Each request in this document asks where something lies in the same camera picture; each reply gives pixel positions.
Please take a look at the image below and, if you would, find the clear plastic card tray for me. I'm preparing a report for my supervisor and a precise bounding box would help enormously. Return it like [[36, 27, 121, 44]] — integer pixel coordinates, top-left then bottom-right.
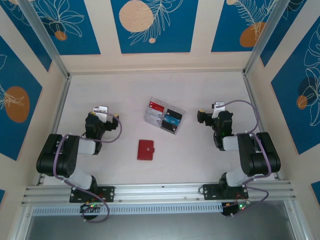
[[143, 97, 187, 137]]

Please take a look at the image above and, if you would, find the red leather card holder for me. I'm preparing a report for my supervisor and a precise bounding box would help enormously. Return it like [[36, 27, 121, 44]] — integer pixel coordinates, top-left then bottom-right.
[[136, 139, 156, 161]]

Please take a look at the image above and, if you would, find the red credit card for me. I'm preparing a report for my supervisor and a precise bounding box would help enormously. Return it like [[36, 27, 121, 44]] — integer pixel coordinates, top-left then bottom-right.
[[149, 100, 166, 113]]

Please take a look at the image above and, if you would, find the small circuit board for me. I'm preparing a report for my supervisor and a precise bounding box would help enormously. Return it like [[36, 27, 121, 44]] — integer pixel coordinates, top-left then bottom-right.
[[221, 201, 251, 216], [79, 202, 104, 214]]

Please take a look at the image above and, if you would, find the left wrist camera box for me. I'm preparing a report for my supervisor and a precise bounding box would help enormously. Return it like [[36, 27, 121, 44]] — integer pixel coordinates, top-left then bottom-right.
[[92, 105, 109, 123]]

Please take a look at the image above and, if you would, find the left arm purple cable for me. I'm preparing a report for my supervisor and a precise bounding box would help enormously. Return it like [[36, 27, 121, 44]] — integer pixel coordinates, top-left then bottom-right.
[[53, 112, 123, 223]]

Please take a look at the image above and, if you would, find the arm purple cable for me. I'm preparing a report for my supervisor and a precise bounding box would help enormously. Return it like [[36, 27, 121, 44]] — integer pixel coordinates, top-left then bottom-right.
[[53, 112, 123, 223], [217, 99, 272, 218]]

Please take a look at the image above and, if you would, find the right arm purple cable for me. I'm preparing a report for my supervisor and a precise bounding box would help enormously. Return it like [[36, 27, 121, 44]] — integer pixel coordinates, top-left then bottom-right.
[[217, 99, 272, 218]]

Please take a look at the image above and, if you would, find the aluminium table side rail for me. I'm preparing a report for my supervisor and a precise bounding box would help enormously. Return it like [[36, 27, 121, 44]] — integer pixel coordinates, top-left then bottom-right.
[[242, 72, 281, 181], [37, 74, 72, 186]]

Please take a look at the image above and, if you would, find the blue floral wall panel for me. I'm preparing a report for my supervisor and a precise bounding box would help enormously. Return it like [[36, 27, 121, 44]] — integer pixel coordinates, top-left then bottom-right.
[[211, 0, 283, 53], [110, 0, 200, 54], [271, 23, 320, 155], [0, 36, 43, 161], [33, 0, 101, 56]]

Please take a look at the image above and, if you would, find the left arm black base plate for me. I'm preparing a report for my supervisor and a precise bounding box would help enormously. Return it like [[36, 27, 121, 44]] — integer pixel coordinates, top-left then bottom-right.
[[69, 186, 116, 203]]

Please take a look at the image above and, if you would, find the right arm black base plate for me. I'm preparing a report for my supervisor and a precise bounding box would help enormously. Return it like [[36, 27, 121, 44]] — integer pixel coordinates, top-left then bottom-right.
[[202, 183, 250, 201]]

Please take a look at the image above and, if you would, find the long aluminium mounting rail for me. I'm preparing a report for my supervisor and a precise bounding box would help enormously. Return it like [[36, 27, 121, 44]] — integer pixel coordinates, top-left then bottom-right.
[[21, 180, 297, 206]]

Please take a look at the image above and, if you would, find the aluminium frame post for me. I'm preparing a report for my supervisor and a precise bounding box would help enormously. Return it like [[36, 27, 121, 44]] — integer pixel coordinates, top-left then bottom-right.
[[17, 0, 71, 80], [243, 0, 307, 76]]

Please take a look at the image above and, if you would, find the grey slotted cable duct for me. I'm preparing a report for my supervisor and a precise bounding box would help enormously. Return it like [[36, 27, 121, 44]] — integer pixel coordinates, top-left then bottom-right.
[[31, 202, 224, 216]]

